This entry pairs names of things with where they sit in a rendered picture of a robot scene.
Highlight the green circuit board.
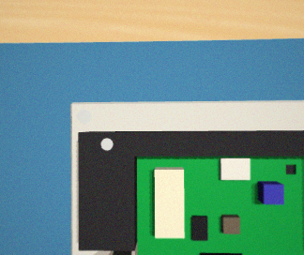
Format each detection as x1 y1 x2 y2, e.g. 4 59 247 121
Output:
137 157 304 255

